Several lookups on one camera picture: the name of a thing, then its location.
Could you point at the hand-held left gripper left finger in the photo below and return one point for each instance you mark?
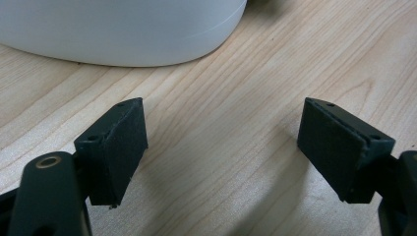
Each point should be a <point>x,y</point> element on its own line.
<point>114,154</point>

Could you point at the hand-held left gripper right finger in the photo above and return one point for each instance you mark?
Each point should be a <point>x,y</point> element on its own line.
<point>341,154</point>

